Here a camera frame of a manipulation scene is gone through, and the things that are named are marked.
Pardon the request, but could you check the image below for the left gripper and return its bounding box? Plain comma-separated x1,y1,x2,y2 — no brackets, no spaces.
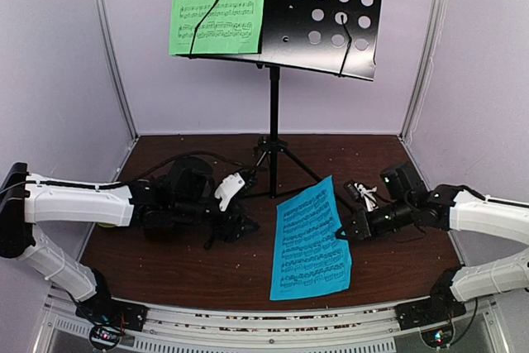
172,194,260,242

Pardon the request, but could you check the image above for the blue sheet music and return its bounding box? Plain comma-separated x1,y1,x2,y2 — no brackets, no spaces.
269,176,353,302

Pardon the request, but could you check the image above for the green sheet music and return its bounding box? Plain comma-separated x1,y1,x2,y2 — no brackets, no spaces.
169,0,264,56

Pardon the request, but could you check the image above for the black music stand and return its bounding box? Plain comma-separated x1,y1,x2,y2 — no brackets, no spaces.
176,0,382,198

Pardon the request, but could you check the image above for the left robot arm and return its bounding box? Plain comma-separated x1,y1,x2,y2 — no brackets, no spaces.
1,152,260,325

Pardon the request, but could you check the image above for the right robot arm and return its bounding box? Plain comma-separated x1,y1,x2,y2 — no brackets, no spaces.
335,163,528,322

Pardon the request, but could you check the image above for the green saucer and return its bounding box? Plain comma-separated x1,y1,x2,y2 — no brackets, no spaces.
97,222,117,229

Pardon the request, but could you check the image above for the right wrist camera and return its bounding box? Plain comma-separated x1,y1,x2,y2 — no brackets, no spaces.
343,180,378,212

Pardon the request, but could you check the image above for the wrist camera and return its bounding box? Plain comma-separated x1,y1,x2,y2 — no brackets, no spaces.
343,180,378,212
214,170,257,212

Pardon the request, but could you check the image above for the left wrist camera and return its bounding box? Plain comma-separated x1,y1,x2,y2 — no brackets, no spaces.
214,170,257,212

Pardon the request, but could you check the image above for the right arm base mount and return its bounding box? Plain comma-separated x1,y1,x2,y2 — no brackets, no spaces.
395,298,466,350

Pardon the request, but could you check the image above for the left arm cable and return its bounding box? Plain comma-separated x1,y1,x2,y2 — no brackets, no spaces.
0,150,265,197

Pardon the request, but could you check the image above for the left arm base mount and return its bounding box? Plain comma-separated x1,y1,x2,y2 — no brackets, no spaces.
74,300,148,351

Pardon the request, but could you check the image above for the front aluminium rail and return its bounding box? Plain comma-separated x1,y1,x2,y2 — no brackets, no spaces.
41,280,503,353

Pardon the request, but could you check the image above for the right aluminium frame post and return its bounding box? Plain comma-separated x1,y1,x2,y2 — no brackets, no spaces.
400,0,448,146

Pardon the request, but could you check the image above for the aluminium frame post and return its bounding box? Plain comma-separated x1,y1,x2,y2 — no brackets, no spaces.
400,0,448,146
94,0,139,140

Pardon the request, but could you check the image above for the left aluminium frame post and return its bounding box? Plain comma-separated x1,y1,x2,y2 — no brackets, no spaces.
94,0,139,140

